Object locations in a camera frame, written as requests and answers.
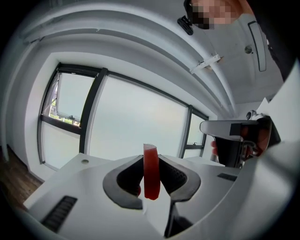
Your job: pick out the person's head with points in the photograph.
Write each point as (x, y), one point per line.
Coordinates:
(218, 11)

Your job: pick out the white ceiling bracket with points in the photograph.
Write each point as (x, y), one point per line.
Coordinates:
(206, 62)

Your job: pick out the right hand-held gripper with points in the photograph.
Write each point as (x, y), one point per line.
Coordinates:
(220, 127)

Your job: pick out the round ceiling smoke detector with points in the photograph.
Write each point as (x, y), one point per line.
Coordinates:
(248, 49)

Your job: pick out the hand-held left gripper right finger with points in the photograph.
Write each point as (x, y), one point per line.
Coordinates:
(185, 185)

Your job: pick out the red piece of meat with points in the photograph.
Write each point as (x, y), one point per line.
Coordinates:
(152, 173)

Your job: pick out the black framed window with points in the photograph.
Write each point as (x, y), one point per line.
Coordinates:
(85, 110)

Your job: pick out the person's right hand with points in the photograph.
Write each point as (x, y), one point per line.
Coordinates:
(214, 147)

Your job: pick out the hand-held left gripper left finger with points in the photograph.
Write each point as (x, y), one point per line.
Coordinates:
(112, 185)

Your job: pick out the long ceiling light panel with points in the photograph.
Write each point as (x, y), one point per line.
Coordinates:
(257, 47)

